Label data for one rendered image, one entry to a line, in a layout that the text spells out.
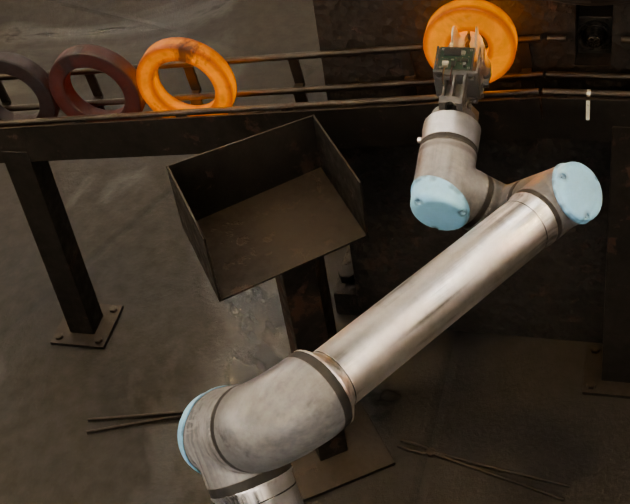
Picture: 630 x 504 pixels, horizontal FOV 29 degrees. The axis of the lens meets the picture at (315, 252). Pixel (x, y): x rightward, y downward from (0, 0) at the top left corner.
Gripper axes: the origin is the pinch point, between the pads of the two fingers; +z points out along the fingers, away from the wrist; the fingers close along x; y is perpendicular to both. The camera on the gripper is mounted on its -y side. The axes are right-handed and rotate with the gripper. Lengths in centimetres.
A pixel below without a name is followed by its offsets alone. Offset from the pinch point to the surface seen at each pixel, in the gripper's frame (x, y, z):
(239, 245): 34, -11, -37
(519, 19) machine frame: -7.5, -2.3, 5.3
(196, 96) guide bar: 52, -17, -3
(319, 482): 27, -66, -58
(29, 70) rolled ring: 83, -9, -4
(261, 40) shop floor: 79, -108, 86
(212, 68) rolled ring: 45.7, -6.3, -4.3
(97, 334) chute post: 86, -75, -27
